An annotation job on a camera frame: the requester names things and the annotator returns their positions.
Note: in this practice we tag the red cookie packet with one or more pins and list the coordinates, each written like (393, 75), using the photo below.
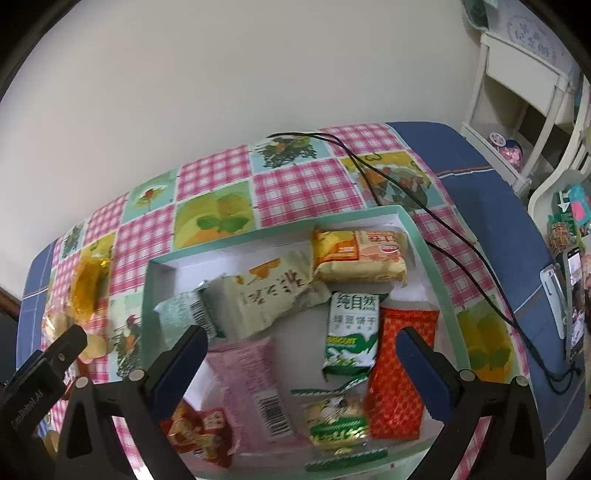
(198, 429)

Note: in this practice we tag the clear green cookie packet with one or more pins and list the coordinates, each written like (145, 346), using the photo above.
(337, 420)

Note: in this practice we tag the jar of pink sweets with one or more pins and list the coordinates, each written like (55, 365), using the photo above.
(510, 154)

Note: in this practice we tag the green and pink paper craft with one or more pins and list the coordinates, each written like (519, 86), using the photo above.
(570, 207)

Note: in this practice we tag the yellow cake packet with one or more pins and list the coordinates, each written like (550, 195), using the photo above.
(90, 286)

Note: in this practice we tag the green and white biscuit packet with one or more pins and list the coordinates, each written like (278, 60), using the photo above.
(353, 332)

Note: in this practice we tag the round white bun packet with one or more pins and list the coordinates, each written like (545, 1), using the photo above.
(97, 348)

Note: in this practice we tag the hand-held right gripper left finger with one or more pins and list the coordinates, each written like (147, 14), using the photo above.
(182, 364)

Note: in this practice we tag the orange-red patterned snack packet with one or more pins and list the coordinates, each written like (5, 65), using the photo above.
(388, 406)

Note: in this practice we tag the white shelf unit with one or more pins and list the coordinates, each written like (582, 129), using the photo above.
(521, 74)

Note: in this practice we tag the pale green snack packet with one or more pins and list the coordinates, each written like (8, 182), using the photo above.
(180, 314)

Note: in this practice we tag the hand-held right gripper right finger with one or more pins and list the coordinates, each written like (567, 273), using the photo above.
(420, 369)

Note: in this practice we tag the shallow teal cardboard box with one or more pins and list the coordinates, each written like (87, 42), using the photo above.
(184, 270)

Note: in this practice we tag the beige snack packet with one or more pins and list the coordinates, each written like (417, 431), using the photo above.
(268, 295)

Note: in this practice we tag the silver phone holder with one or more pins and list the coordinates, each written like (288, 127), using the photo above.
(551, 295)

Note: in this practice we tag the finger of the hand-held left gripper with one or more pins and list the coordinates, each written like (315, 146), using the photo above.
(69, 344)

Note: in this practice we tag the pink snack packet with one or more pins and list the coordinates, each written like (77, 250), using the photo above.
(249, 383)

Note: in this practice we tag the yellow-orange cracker packet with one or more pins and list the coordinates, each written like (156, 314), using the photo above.
(360, 258)

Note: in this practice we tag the pink checked printed tablecloth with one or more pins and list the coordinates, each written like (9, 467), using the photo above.
(295, 184)

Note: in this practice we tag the white framed sign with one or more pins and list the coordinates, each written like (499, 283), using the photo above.
(531, 32)

